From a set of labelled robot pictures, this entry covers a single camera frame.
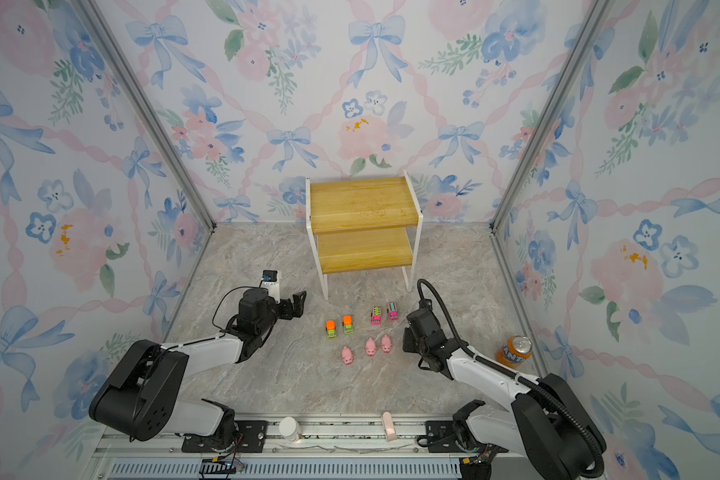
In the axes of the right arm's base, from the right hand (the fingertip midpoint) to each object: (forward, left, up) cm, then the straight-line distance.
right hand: (410, 332), depth 90 cm
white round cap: (-27, +31, +5) cm, 41 cm away
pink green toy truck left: (+5, +10, +1) cm, 11 cm away
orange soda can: (-9, -26, +8) cm, 29 cm away
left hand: (+10, +35, +8) cm, 38 cm away
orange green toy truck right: (+2, +19, 0) cm, 19 cm away
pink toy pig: (-7, +19, 0) cm, 20 cm away
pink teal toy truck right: (+7, +5, 0) cm, 9 cm away
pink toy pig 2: (-5, +12, -1) cm, 13 cm away
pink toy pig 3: (-4, +7, 0) cm, 8 cm away
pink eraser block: (-25, +7, +1) cm, 26 cm away
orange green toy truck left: (0, +24, +1) cm, 24 cm away
